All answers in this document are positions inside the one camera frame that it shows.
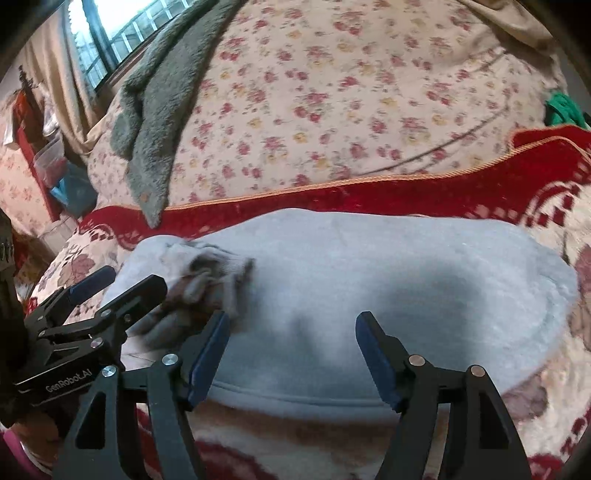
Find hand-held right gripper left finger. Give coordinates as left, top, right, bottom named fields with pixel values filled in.
left=52, top=310, right=232, bottom=480

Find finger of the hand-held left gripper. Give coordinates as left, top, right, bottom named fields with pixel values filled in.
left=25, top=265, right=117, bottom=330
left=39, top=274, right=168, bottom=352

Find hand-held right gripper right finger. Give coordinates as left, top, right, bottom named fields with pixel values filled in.
left=355, top=310, right=532, bottom=480

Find grey fleece pants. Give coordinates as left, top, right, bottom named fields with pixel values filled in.
left=99, top=208, right=580, bottom=411

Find blue plastic container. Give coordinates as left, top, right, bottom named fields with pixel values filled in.
left=48, top=173, right=99, bottom=219

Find pink plastic basin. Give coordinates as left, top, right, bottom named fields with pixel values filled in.
left=0, top=427, right=51, bottom=478

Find pink floral cloth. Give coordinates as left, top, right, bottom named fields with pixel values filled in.
left=0, top=90, right=54, bottom=236

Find clear plastic box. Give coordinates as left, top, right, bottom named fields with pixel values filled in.
left=31, top=133, right=66, bottom=182

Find red shelf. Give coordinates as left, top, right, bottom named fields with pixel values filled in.
left=13, top=90, right=63, bottom=222

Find red and cream patterned blanket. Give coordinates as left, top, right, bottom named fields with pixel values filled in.
left=23, top=124, right=591, bottom=480

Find grey-green fleece blanket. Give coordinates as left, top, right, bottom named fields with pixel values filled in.
left=110, top=0, right=250, bottom=229

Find beige curtain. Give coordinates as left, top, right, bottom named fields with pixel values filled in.
left=16, top=4, right=116, bottom=158

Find window with metal bars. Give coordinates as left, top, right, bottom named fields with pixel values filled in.
left=69, top=0, right=195, bottom=90

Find floral bedsheet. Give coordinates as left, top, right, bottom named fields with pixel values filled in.
left=85, top=0, right=568, bottom=217

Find green cloth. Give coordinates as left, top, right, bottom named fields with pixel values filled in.
left=544, top=91, right=591, bottom=131

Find beige cloth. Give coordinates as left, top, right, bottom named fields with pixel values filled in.
left=457, top=0, right=560, bottom=57

